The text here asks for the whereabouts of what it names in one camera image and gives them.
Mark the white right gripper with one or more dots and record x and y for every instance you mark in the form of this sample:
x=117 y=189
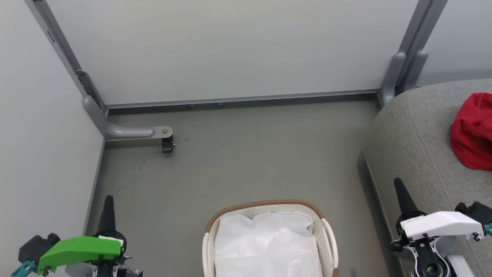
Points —
x=442 y=225

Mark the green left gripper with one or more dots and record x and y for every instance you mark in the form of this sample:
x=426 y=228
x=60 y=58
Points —
x=77 y=250

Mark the red basketball jersey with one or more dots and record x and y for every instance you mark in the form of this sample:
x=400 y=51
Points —
x=474 y=130

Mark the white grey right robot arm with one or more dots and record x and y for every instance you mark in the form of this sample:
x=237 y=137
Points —
x=430 y=257

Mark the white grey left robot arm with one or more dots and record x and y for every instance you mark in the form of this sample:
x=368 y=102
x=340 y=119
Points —
x=96 y=269

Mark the grey fabric sofa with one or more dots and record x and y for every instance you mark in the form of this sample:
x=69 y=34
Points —
x=419 y=146

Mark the white laundry basket brown rim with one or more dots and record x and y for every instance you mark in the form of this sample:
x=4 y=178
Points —
x=330 y=242

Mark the black caster wheel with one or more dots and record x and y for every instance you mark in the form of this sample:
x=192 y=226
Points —
x=167 y=144

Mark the white basket liner bag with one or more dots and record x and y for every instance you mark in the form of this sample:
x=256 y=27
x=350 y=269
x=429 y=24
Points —
x=265 y=246

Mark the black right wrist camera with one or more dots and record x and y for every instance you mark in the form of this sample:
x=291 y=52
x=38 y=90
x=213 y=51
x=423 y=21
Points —
x=478 y=211

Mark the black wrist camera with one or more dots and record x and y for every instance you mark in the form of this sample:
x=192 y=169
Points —
x=36 y=246
x=478 y=211

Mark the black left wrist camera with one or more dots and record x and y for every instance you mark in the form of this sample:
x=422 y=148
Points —
x=36 y=246

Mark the grey partition foot bracket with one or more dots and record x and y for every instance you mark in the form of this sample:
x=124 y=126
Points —
x=125 y=131

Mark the grey double partition post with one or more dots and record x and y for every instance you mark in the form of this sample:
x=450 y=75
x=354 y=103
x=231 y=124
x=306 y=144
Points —
x=413 y=50

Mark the grey partition post with hinge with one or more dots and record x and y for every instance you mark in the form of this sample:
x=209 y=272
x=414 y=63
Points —
x=61 y=50

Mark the grey partition bottom rail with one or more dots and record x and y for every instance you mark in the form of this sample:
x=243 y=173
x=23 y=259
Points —
x=242 y=99

